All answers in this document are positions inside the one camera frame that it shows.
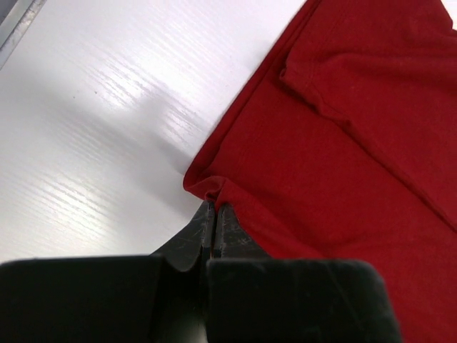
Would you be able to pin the aluminium left side rail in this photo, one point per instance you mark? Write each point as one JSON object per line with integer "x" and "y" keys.
{"x": 16, "y": 18}

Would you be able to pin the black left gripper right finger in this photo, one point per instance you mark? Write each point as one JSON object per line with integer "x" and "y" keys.
{"x": 254, "y": 298}

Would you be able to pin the dark red t shirt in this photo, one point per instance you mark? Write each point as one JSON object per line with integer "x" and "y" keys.
{"x": 343, "y": 145}

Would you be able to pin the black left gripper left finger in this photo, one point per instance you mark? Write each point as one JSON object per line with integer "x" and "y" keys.
{"x": 141, "y": 298}

